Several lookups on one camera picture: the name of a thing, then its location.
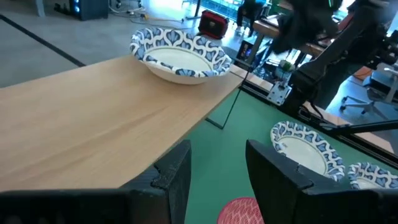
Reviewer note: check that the red hard case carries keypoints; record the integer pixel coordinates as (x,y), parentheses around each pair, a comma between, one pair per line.
(213,24)

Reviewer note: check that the metal mounting bracket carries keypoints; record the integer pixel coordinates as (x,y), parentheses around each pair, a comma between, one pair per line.
(279,93)

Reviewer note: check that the black computer tower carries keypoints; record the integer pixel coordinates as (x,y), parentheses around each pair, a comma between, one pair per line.
(88,8)

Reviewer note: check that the red patterned bowl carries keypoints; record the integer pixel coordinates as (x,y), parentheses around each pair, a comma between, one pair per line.
(241,212)

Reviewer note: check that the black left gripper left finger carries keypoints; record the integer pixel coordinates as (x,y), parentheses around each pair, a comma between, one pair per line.
(168,186)

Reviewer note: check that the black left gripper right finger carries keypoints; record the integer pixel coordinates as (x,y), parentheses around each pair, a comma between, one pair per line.
(280,193)

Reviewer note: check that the office chair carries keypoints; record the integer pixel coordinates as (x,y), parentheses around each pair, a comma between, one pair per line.
(367,104)

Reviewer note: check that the wooden shelf with black legs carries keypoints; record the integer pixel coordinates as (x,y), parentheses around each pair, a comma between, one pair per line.
(93,124)

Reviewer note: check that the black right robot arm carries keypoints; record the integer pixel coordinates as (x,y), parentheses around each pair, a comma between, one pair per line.
(335,53)

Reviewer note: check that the black device with lit screen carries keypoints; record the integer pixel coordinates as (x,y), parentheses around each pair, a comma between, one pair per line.
(245,50)

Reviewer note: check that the wooden background desk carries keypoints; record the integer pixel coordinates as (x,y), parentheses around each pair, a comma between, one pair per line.
(267,28)

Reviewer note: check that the black table frame rail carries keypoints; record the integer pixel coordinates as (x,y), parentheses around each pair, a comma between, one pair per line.
(373,146)

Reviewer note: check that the person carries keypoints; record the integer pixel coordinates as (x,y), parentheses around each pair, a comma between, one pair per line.
(248,12)

